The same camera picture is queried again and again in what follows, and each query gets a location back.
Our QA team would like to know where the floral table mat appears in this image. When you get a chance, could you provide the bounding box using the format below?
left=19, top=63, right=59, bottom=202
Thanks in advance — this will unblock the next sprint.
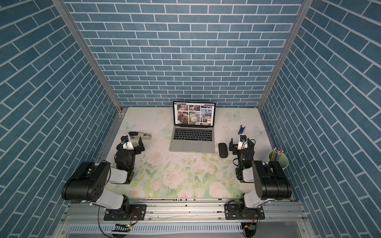
left=107, top=107, right=272, bottom=198

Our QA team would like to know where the blue plastic clip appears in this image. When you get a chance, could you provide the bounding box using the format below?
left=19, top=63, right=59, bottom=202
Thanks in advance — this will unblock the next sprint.
left=238, top=125, right=246, bottom=135

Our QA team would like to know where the green pencil cup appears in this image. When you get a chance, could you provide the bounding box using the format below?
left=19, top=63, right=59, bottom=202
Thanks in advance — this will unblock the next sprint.
left=268, top=151, right=289, bottom=169

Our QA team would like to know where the silver open laptop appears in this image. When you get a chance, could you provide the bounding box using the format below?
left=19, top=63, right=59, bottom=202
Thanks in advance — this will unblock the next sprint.
left=169, top=101, right=216, bottom=153

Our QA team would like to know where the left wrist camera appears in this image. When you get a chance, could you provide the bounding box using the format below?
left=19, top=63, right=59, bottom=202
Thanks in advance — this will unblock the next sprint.
left=121, top=135, right=134, bottom=150

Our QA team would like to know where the grey black handheld remote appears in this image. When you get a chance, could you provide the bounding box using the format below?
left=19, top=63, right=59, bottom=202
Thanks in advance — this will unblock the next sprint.
left=129, top=131, right=152, bottom=141

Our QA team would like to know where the coloured pencils bundle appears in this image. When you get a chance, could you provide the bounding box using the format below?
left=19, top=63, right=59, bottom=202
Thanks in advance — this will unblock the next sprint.
left=270, top=148, right=283, bottom=161

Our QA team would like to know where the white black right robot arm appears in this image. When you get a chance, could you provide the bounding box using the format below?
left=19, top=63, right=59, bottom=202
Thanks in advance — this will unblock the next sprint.
left=224, top=135, right=292, bottom=222

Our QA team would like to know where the black wireless mouse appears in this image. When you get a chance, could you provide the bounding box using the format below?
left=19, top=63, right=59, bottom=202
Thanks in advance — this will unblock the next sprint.
left=218, top=143, right=228, bottom=159

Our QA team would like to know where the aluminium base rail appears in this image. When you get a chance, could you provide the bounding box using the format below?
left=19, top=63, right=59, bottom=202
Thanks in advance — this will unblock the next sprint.
left=61, top=199, right=308, bottom=224

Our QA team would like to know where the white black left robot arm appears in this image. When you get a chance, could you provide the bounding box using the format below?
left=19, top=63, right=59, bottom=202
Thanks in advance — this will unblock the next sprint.
left=61, top=136, right=147, bottom=221

